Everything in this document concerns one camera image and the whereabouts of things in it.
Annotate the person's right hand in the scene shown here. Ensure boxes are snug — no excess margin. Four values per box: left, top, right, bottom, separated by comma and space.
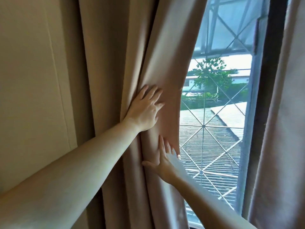
142, 135, 187, 186

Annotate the person's left hand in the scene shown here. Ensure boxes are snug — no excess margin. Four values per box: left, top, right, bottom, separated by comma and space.
123, 85, 165, 132

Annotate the beige curtain panel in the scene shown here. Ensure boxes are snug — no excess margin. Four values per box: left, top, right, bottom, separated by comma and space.
60, 0, 208, 229
248, 0, 305, 229

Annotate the person's right forearm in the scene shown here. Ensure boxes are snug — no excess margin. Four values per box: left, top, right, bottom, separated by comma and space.
172, 174, 258, 229

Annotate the person's left forearm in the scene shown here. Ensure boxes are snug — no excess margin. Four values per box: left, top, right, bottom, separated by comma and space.
0, 117, 141, 229

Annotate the grey corrugated roof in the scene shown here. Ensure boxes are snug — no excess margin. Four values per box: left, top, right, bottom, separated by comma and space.
179, 102, 247, 210

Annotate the diamond pattern window grille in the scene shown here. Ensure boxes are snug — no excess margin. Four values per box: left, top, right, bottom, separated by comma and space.
179, 0, 260, 212

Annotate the green tree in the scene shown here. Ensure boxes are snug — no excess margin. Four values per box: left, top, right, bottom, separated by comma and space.
187, 58, 236, 91

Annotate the white building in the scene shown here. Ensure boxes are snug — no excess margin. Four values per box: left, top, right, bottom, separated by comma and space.
183, 69, 251, 91

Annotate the dark window frame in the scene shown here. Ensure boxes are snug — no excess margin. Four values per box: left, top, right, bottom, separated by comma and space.
243, 0, 289, 216

